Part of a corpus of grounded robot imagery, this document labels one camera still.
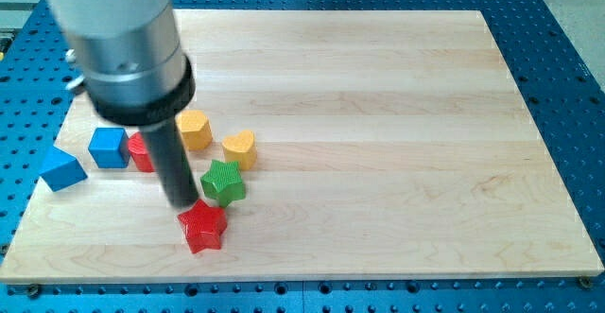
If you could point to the light wooden board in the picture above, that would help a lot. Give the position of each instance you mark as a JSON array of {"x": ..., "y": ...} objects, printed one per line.
[{"x": 391, "y": 145}]

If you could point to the red circle block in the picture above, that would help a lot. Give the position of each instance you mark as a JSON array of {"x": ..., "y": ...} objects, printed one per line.
[{"x": 139, "y": 154}]

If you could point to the yellow heart block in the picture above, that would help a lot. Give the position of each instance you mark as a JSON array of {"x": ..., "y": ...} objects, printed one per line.
[{"x": 240, "y": 148}]

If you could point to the blue perforated metal table frame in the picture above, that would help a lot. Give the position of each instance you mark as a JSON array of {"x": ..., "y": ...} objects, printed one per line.
[{"x": 563, "y": 96}]

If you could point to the blue cube block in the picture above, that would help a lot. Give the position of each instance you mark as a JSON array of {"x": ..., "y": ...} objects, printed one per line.
[{"x": 108, "y": 147}]

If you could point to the yellow pentagon block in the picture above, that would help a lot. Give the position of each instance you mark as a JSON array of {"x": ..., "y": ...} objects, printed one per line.
[{"x": 195, "y": 129}]

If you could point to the red star block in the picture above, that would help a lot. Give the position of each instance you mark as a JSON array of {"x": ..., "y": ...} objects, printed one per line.
[{"x": 203, "y": 226}]

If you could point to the blue triangle block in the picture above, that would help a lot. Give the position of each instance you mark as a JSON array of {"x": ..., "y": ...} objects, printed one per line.
[{"x": 60, "y": 169}]

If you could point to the green star block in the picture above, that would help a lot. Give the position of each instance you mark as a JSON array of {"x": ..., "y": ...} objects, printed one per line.
[{"x": 223, "y": 183}]

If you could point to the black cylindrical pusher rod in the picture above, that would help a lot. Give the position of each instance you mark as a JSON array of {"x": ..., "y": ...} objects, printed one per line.
[{"x": 167, "y": 154}]

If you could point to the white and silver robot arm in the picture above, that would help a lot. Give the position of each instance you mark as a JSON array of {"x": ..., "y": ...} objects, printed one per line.
[{"x": 136, "y": 74}]

